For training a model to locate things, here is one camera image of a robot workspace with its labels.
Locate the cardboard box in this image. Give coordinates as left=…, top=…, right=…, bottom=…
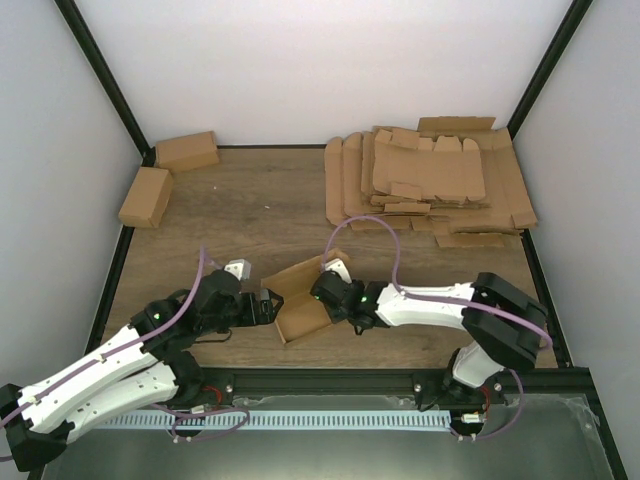
left=261, top=255, right=333, bottom=347
left=156, top=131, right=220, bottom=173
left=118, top=167, right=173, bottom=228

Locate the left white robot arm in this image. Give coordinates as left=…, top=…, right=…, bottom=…
left=1, top=270, right=284, bottom=472

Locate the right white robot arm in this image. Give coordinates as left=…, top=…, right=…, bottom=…
left=310, top=269, right=552, bottom=404

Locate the stack of flat cardboard blanks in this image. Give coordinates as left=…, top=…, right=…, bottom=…
left=324, top=117, right=538, bottom=248

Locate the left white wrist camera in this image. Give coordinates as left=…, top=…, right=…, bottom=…
left=224, top=259, right=252, bottom=281

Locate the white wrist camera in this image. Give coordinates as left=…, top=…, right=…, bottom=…
left=224, top=259, right=252, bottom=281
left=324, top=258, right=352, bottom=283

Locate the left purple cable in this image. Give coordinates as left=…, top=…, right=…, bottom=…
left=0, top=245, right=226, bottom=461

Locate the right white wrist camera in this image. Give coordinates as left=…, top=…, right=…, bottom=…
left=324, top=258, right=352, bottom=283

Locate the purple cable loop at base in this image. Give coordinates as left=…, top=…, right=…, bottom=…
left=154, top=399, right=251, bottom=445

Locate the light blue slotted cable duct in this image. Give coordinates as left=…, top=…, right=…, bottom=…
left=101, top=410, right=451, bottom=432

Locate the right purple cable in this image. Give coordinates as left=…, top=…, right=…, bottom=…
left=324, top=215, right=554, bottom=439

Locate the black aluminium frame rail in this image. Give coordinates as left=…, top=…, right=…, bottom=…
left=204, top=368, right=595, bottom=408

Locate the left black frame post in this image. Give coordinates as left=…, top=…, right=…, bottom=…
left=54, top=0, right=155, bottom=166

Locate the black frame post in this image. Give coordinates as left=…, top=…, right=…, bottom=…
left=54, top=0, right=155, bottom=166
left=507, top=0, right=593, bottom=139

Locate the right black frame post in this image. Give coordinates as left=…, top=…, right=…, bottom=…
left=507, top=0, right=593, bottom=139

